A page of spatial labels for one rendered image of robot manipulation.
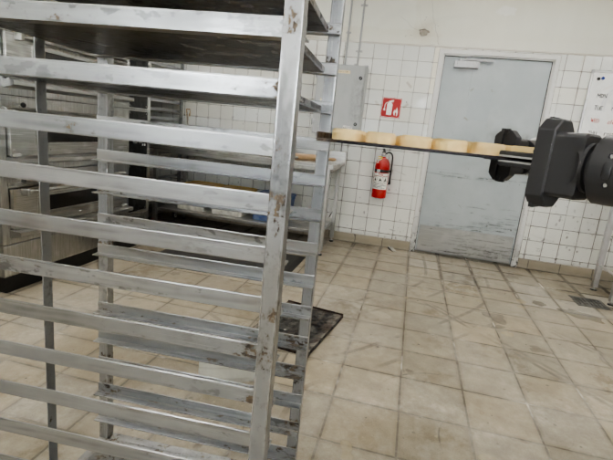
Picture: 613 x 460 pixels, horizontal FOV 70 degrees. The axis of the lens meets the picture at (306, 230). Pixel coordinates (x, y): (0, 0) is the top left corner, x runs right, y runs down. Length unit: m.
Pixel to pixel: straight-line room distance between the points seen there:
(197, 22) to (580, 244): 4.73
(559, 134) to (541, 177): 0.06
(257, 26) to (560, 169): 0.48
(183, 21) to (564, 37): 4.51
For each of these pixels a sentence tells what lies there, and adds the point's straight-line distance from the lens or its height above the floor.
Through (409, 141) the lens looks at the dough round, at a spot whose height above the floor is 1.17.
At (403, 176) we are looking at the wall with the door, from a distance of 4.82.
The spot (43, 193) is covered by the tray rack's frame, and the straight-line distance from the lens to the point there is 1.20.
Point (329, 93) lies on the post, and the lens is 1.13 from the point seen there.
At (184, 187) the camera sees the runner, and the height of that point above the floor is 1.06.
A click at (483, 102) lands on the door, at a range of 4.89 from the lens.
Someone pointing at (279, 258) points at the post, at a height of 0.97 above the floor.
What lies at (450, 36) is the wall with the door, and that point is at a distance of 4.92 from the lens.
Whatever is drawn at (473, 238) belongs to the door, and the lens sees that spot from 4.98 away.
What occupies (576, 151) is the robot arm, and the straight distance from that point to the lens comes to 0.67.
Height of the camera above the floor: 1.17
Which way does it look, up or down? 13 degrees down
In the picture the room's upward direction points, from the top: 6 degrees clockwise
